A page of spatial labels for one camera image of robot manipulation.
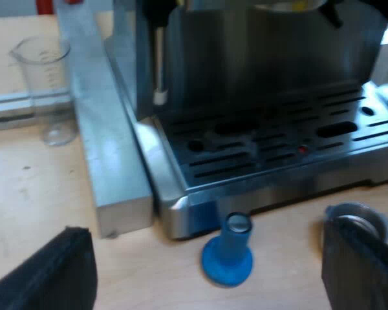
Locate clear measuring glass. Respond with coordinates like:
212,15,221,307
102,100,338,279
8,35,78,147

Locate steel espresso machine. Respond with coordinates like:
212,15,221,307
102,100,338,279
103,0,388,240

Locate bright blue tamper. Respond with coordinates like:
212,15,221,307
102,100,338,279
201,211,255,287

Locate metal block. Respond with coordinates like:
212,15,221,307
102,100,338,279
55,0,155,239

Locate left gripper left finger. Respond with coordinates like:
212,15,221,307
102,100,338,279
0,226,98,310

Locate aluminium rail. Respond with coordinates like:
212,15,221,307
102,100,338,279
0,87,72,131

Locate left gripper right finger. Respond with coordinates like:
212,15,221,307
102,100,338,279
320,216,388,310

